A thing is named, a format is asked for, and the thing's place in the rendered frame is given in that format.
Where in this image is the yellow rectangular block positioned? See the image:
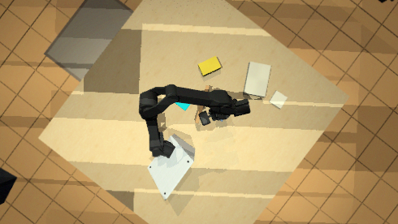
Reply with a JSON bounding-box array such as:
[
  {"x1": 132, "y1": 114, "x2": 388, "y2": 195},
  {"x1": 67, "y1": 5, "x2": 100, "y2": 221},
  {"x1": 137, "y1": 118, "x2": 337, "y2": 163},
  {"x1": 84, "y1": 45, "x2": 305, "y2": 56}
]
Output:
[{"x1": 198, "y1": 56, "x2": 221, "y2": 76}]

